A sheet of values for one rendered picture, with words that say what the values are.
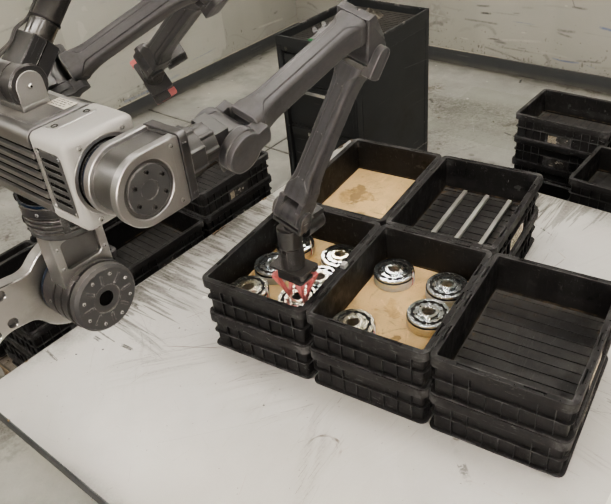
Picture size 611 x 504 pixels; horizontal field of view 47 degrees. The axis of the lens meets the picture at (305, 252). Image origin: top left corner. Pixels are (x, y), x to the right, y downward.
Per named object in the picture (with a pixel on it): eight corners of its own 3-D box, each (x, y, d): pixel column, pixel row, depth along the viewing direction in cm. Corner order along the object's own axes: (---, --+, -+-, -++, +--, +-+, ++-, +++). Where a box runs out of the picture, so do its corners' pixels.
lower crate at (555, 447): (562, 485, 143) (570, 447, 136) (425, 430, 157) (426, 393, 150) (610, 359, 169) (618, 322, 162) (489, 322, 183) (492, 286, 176)
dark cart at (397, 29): (363, 227, 348) (354, 50, 295) (294, 202, 373) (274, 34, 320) (427, 174, 383) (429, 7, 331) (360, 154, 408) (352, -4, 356)
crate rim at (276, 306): (303, 321, 159) (302, 313, 158) (200, 286, 173) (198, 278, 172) (383, 230, 185) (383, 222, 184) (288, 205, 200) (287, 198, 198)
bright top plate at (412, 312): (436, 334, 159) (436, 332, 159) (398, 318, 165) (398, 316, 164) (458, 310, 165) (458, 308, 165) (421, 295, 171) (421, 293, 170)
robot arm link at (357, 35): (349, -18, 133) (392, 2, 129) (350, 38, 145) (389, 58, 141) (183, 125, 117) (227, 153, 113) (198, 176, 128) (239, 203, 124)
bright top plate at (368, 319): (363, 344, 159) (363, 342, 158) (323, 332, 163) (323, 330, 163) (381, 317, 165) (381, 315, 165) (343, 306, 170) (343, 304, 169)
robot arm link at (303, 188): (337, 24, 138) (381, 46, 134) (351, 26, 143) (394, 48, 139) (263, 212, 156) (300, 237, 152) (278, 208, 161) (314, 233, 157)
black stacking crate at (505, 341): (569, 449, 137) (577, 409, 130) (427, 396, 151) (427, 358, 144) (616, 325, 163) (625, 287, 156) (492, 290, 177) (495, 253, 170)
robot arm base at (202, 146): (157, 188, 116) (141, 122, 109) (193, 167, 121) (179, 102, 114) (193, 202, 111) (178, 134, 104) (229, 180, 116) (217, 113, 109)
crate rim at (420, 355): (426, 364, 145) (426, 356, 143) (303, 321, 159) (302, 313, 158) (494, 259, 171) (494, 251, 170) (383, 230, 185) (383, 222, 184)
